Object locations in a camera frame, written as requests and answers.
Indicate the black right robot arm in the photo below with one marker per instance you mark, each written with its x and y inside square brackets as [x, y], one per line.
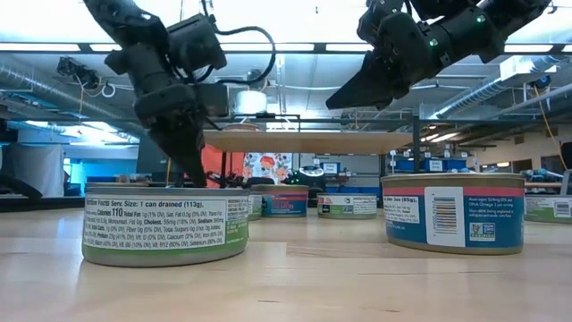
[505, 18]

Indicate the floral print cloth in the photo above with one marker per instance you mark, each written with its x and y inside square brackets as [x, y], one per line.
[268, 166]

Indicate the wooden shelf black metal legs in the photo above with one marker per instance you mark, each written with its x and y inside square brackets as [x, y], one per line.
[308, 142]

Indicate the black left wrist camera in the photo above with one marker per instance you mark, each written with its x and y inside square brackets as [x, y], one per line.
[196, 42]

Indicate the orange panel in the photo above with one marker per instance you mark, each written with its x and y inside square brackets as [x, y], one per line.
[213, 163]

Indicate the green label tuna can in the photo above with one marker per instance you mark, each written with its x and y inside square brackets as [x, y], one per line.
[156, 223]
[254, 208]
[348, 206]
[543, 210]

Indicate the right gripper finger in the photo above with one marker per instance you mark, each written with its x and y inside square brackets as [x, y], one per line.
[362, 89]

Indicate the white curtain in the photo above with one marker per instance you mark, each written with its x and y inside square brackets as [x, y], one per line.
[36, 170]

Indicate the white paper sign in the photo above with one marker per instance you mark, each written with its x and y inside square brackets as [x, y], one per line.
[435, 166]
[330, 168]

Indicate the ceiling light rail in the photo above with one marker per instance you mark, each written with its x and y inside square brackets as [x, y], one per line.
[319, 48]

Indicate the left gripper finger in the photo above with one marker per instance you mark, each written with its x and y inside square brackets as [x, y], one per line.
[185, 147]

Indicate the white ceiling vent box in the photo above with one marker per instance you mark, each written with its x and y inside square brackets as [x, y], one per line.
[523, 67]

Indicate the dark grey monitor panel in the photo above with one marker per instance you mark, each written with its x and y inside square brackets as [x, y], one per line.
[147, 161]

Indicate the black ceiling device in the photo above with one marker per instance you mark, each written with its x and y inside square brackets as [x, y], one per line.
[258, 79]
[76, 70]
[542, 82]

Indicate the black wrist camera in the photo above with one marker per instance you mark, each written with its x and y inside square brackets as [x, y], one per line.
[380, 22]
[196, 42]

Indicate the black aluminium table frame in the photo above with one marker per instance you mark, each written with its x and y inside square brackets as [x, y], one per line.
[44, 203]

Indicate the blue storage bin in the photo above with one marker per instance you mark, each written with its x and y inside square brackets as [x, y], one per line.
[353, 190]
[411, 166]

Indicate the silver ceiling duct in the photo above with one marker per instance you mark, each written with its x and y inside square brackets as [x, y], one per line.
[482, 94]

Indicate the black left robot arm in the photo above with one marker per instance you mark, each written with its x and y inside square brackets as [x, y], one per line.
[125, 22]

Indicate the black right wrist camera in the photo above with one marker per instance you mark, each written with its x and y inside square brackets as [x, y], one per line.
[380, 22]

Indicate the white ceiling pipe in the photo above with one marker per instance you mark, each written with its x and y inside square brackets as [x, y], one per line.
[554, 93]

